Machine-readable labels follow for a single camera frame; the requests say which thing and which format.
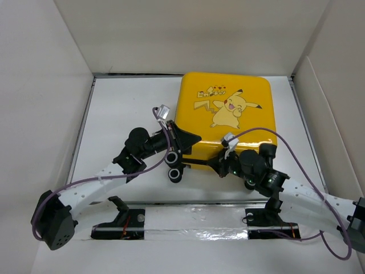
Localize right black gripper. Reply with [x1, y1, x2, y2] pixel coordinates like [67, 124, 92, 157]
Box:
[206, 147, 257, 184]

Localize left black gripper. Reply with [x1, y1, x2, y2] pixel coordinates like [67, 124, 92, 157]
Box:
[139, 120, 201, 160]

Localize yellow hard-shell suitcase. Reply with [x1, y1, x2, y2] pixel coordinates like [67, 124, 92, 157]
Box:
[166, 72, 278, 183]

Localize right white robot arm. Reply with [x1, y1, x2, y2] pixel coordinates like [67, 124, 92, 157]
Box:
[182, 144, 364, 253]

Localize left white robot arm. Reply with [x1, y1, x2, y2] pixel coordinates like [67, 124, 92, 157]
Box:
[31, 120, 202, 250]

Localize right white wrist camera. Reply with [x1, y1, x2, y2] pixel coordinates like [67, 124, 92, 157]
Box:
[221, 132, 238, 159]

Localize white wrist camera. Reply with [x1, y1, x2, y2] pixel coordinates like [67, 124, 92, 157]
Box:
[152, 104, 171, 120]
[221, 132, 238, 159]

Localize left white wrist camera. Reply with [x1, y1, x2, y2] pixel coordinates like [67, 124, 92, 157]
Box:
[152, 104, 171, 120]

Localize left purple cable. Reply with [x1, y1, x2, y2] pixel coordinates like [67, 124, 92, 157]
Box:
[31, 107, 172, 241]

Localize purple cable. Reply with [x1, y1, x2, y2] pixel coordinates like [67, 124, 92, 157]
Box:
[31, 107, 172, 241]
[228, 127, 353, 261]

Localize metal rail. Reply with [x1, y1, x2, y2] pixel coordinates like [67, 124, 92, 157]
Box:
[125, 200, 268, 206]

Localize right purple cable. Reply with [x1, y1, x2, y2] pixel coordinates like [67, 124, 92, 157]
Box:
[228, 127, 353, 261]

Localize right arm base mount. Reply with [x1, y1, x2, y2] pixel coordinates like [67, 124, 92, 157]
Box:
[242, 198, 301, 240]

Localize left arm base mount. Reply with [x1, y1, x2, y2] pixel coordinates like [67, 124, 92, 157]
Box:
[91, 196, 145, 240]

